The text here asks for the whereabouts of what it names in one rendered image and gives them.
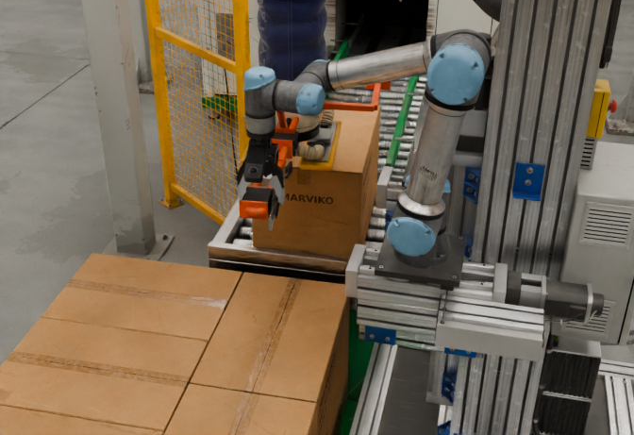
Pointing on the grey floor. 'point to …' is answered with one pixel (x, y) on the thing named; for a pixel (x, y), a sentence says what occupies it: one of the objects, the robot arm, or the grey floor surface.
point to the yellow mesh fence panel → (208, 69)
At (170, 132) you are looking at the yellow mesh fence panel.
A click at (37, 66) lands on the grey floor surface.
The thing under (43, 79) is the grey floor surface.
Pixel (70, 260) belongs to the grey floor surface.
